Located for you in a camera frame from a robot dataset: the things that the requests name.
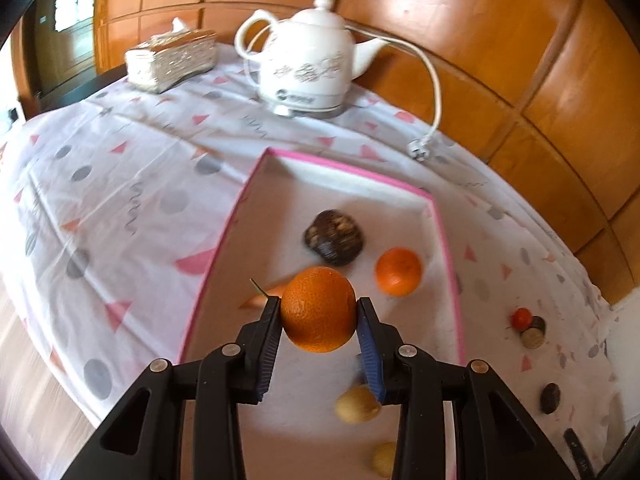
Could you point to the small red fruit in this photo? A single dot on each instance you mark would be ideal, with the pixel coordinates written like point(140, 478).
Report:
point(521, 318)

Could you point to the silver embossed tissue box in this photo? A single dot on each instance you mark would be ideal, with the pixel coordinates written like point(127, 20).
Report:
point(170, 60)

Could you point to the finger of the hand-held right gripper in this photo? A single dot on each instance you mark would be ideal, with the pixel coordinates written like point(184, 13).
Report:
point(579, 455)

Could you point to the white patterned tablecloth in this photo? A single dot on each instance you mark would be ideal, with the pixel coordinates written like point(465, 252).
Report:
point(125, 170)

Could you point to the pink rimmed shallow tray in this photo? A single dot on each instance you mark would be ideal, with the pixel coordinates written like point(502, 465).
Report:
point(280, 220)

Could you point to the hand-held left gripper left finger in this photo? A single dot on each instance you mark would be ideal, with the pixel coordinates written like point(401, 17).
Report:
point(267, 340)

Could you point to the small yellow round fruit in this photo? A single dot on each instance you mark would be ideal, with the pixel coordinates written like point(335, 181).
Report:
point(356, 405)
point(385, 459)

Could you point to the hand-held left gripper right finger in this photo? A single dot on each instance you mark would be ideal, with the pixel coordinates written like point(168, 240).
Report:
point(370, 350)

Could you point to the orange tangerine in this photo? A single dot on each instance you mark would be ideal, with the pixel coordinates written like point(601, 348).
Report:
point(398, 271)
point(317, 310)

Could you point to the wooden door with glass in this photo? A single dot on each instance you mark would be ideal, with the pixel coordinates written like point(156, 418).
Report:
point(70, 35)

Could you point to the white ceramic electric kettle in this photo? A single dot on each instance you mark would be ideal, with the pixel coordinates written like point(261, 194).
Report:
point(307, 60)

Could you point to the dark purple wrinkled fruit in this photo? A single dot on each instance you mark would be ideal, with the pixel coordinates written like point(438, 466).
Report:
point(334, 237)

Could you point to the orange carrot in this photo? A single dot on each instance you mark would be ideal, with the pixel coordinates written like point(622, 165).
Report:
point(260, 301)

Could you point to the small brown round fruit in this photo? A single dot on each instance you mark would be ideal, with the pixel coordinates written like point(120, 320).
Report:
point(534, 335)

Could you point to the small dark brown fruit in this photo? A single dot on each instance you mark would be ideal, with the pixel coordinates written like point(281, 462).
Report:
point(550, 398)

